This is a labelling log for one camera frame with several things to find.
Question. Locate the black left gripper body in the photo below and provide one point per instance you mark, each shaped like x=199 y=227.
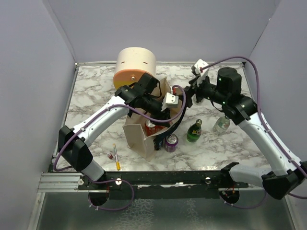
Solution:
x=156 y=113

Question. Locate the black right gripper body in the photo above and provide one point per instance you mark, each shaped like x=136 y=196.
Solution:
x=206 y=90

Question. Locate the red cola can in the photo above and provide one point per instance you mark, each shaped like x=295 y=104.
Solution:
x=151 y=129

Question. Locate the cream canvas tote bag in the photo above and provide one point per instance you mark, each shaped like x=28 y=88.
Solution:
x=144 y=140

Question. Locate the green glass bottle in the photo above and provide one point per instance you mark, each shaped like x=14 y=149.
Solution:
x=194 y=131

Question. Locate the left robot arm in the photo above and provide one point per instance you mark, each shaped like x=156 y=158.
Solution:
x=74 y=143

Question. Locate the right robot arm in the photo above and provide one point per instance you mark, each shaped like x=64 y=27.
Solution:
x=286 y=171

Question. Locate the purple soda can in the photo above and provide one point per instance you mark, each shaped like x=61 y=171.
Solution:
x=170 y=143

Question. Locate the clear plastic bottle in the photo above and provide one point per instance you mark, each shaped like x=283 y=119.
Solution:
x=221 y=125

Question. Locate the round drawer storage box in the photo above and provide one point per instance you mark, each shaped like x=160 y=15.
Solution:
x=132 y=63

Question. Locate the small red vial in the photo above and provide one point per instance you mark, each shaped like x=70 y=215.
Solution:
x=110 y=156

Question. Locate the yellow capped pen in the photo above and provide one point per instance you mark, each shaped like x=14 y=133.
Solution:
x=116 y=157

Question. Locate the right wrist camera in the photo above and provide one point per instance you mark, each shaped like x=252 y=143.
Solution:
x=200 y=71

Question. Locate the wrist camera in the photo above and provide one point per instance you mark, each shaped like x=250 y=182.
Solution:
x=170 y=101
x=200 y=71

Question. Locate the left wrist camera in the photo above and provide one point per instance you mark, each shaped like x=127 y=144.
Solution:
x=170 y=101

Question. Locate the black mounting rail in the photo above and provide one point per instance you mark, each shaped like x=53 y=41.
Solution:
x=161 y=184

